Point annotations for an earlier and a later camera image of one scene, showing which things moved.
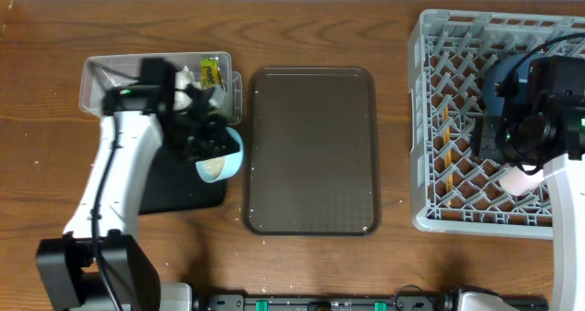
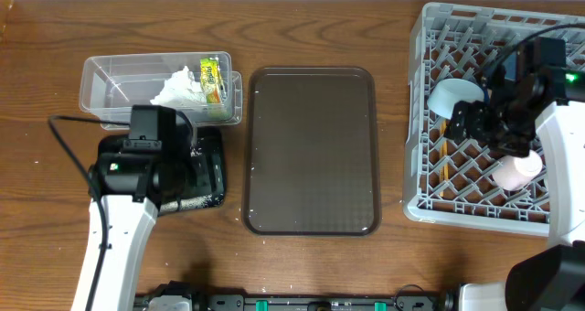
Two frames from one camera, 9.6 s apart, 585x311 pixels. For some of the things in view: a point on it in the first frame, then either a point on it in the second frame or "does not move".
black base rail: [225, 302] does not move
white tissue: [183, 78] does not move
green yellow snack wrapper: [210, 72] does not move
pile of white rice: [215, 166] -> [199, 202]
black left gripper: [216, 131] -> [192, 165]
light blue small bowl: [231, 166] -> [448, 92]
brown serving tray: [312, 153] does not move
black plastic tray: [175, 185] does not move
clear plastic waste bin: [189, 81] does not move
